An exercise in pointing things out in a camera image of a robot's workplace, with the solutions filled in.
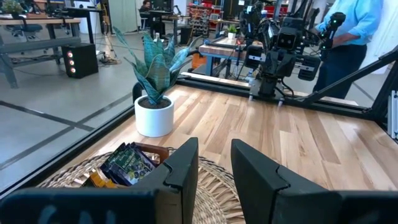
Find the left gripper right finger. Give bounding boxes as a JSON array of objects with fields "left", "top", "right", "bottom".
[{"left": 230, "top": 138, "right": 398, "bottom": 224}]

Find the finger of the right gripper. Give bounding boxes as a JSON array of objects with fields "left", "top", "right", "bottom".
[
  {"left": 280, "top": 54, "right": 322, "bottom": 83},
  {"left": 243, "top": 44, "right": 281, "bottom": 79}
]

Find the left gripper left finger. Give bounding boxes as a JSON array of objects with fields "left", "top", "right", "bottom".
[{"left": 0, "top": 136, "right": 200, "bottom": 224}]

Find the yellow red foil tea packet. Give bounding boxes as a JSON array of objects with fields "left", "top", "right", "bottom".
[{"left": 81, "top": 170, "right": 118, "bottom": 189}]

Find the dark foil tea packet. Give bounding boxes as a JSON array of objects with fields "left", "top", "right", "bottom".
[
  {"left": 118, "top": 146, "right": 159, "bottom": 187},
  {"left": 99, "top": 142, "right": 134, "bottom": 181}
]

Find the wooden tea organizer box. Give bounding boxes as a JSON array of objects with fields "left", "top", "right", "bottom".
[{"left": 132, "top": 142, "right": 170, "bottom": 164}]

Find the small plant white pot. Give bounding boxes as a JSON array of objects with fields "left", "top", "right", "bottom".
[{"left": 226, "top": 24, "right": 239, "bottom": 40}]

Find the wooden background table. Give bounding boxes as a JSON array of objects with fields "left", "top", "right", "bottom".
[{"left": 198, "top": 36, "right": 249, "bottom": 78}]

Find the orange bucket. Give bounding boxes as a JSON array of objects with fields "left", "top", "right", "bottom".
[{"left": 191, "top": 52, "right": 208, "bottom": 70}]

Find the parts shelf rack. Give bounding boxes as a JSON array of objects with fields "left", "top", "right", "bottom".
[{"left": 188, "top": 4, "right": 218, "bottom": 37}]

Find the person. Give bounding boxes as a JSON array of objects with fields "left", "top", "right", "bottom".
[
  {"left": 312, "top": 0, "right": 385, "bottom": 100},
  {"left": 138, "top": 0, "right": 154, "bottom": 14}
]

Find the round woven straw placemat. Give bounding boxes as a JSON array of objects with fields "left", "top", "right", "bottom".
[{"left": 37, "top": 147, "right": 249, "bottom": 224}]

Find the snake plant in white pot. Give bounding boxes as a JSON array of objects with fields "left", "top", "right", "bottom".
[{"left": 112, "top": 26, "right": 203, "bottom": 138}]

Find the black computer tower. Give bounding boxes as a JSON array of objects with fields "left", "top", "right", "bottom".
[{"left": 61, "top": 42, "right": 100, "bottom": 79}]

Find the wood top grey desk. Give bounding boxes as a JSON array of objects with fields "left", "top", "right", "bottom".
[{"left": 0, "top": 15, "right": 83, "bottom": 90}]

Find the black background desk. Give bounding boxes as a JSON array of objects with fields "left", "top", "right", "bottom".
[{"left": 63, "top": 6, "right": 103, "bottom": 44}]

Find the small green background plant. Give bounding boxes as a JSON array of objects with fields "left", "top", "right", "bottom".
[{"left": 1, "top": 0, "right": 24, "bottom": 15}]

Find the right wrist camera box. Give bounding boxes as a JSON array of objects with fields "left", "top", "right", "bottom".
[{"left": 275, "top": 26, "right": 299, "bottom": 50}]

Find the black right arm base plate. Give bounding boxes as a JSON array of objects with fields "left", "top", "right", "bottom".
[{"left": 248, "top": 88, "right": 296, "bottom": 103}]

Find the black aluminium table frame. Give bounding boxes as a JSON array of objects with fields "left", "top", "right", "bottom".
[{"left": 0, "top": 45, "right": 398, "bottom": 200}]

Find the silver aluminium post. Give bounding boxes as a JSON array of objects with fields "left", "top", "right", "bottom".
[{"left": 387, "top": 90, "right": 398, "bottom": 140}]

